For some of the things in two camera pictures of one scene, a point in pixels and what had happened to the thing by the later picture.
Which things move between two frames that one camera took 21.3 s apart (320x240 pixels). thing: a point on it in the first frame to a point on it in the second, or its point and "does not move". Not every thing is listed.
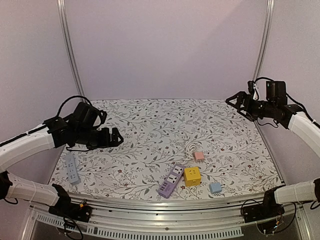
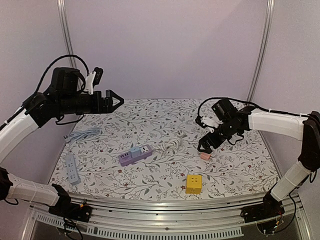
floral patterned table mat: [172, 146] does not move
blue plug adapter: [215, 188] to [135, 152]
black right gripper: [246, 104] to [211, 139]
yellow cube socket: [192, 176] to [194, 184]
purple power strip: [170, 183] to [125, 159]
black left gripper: [106, 142] to [106, 106]
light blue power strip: [73, 169] does not move
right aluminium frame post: [262, 53] does not move
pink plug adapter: [199, 155] to [205, 156]
